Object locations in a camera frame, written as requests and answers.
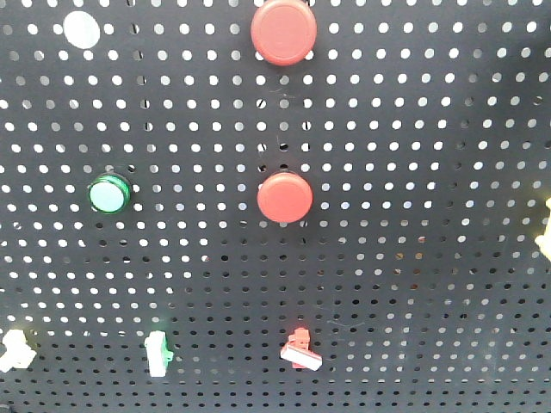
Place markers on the yellow knob upper row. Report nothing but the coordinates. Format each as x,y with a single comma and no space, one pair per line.
543,241

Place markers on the red rotary knob lower row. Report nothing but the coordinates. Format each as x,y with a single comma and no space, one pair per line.
296,350

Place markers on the red mushroom button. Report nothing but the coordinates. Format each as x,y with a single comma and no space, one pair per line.
285,197
284,31

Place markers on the lower red mushroom button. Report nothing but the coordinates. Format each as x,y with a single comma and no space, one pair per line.
285,197

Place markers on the grey round button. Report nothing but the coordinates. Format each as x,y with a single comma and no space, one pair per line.
81,29

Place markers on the upper red mushroom button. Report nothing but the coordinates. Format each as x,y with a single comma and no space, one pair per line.
284,31

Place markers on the green rotary knob lower row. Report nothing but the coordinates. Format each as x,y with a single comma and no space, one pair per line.
157,353

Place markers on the green round push button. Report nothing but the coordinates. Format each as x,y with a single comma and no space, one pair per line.
109,193

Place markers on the black perforated pegboard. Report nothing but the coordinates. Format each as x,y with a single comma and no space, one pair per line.
423,129

